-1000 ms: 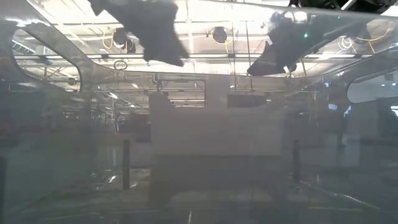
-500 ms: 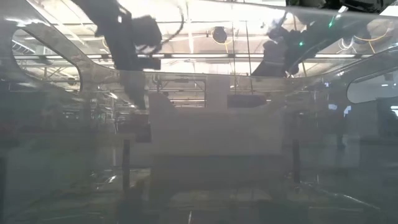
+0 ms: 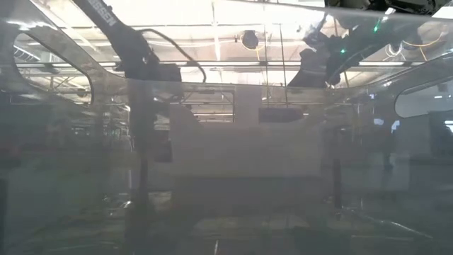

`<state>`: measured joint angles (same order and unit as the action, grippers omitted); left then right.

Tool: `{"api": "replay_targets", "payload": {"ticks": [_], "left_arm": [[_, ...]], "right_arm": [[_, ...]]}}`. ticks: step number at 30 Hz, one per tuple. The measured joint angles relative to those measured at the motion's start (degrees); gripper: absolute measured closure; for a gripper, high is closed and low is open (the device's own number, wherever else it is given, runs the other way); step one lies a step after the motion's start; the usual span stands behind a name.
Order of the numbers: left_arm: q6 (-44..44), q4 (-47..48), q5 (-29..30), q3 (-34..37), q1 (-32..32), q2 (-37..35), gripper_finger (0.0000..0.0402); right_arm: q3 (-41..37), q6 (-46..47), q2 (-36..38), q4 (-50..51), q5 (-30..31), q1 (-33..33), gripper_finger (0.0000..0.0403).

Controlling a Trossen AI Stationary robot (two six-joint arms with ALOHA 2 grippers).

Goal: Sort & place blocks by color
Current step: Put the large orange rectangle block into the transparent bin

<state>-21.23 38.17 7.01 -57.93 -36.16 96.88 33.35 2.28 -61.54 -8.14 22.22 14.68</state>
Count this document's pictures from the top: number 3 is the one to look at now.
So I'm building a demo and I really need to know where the long ceiling light bar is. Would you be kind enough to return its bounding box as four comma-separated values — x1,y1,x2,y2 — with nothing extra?
101,61,424,69

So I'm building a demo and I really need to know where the black round ceiling lamp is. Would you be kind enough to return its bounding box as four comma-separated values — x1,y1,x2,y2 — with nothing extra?
241,30,260,50

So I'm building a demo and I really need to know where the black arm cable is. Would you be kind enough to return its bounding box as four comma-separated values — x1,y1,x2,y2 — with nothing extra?
139,28,207,84

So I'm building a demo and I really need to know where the white partition wall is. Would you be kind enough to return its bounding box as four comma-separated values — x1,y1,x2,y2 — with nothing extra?
168,105,321,178

